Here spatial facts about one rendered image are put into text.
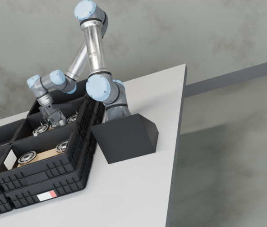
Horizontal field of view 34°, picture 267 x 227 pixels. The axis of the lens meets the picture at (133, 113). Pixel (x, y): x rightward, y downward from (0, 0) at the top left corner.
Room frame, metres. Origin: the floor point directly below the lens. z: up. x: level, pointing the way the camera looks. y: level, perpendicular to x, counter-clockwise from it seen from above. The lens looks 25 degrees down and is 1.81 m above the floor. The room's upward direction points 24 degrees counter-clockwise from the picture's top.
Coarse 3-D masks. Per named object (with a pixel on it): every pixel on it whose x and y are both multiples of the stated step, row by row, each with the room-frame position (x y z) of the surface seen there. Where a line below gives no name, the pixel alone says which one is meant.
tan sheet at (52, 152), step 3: (48, 150) 2.14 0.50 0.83; (51, 150) 2.13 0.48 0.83; (54, 150) 2.11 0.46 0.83; (42, 153) 2.14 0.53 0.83; (45, 153) 2.13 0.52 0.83; (48, 153) 2.11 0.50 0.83; (51, 153) 2.10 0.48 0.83; (54, 153) 2.08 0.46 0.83; (39, 156) 2.12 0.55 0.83; (42, 156) 2.11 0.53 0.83; (45, 156) 2.09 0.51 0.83; (48, 156) 2.08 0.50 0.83; (39, 159) 2.09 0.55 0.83; (18, 165) 2.12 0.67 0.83
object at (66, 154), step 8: (32, 136) 2.17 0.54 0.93; (72, 136) 1.97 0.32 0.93; (72, 144) 1.93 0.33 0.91; (8, 152) 2.12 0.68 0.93; (64, 152) 1.83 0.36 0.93; (40, 160) 1.86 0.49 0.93; (48, 160) 1.84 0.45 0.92; (56, 160) 1.83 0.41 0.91; (16, 168) 1.88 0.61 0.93; (24, 168) 1.87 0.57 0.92; (0, 176) 1.90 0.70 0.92
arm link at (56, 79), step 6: (54, 72) 2.21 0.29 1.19; (60, 72) 2.22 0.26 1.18; (42, 78) 2.22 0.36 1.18; (48, 78) 2.20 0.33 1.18; (54, 78) 2.19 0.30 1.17; (60, 78) 2.18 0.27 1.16; (42, 84) 2.21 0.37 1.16; (48, 84) 2.20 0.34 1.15; (54, 84) 2.19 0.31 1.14; (60, 84) 2.22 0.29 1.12
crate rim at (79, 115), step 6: (72, 102) 2.41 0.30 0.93; (84, 102) 2.34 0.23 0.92; (84, 108) 2.30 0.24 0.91; (36, 114) 2.47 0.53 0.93; (78, 114) 2.19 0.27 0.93; (24, 120) 2.46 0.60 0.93; (78, 120) 2.14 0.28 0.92; (60, 126) 2.14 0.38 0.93; (18, 132) 2.31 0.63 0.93; (42, 132) 2.17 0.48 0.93; (24, 138) 2.20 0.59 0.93
